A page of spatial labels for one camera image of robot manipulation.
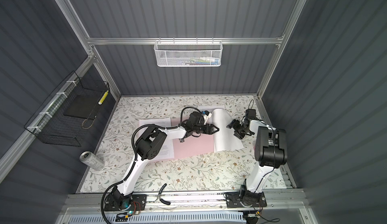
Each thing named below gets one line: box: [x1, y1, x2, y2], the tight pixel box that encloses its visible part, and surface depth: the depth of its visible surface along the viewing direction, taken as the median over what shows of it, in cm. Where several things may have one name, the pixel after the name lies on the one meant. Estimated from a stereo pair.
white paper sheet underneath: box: [211, 108, 244, 153], surface depth 97 cm
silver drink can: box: [79, 150, 105, 172], surface depth 77 cm
